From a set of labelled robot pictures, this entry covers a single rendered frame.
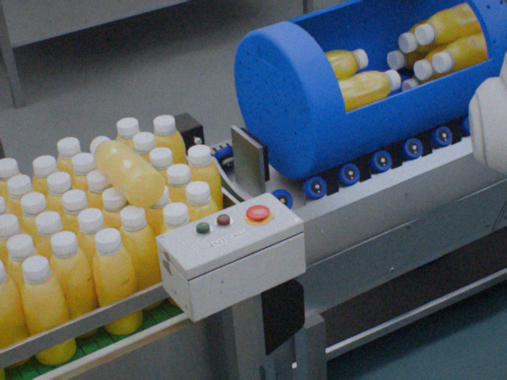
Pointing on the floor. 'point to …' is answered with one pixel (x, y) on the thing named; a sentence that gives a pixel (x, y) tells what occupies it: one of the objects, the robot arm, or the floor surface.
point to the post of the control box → (241, 341)
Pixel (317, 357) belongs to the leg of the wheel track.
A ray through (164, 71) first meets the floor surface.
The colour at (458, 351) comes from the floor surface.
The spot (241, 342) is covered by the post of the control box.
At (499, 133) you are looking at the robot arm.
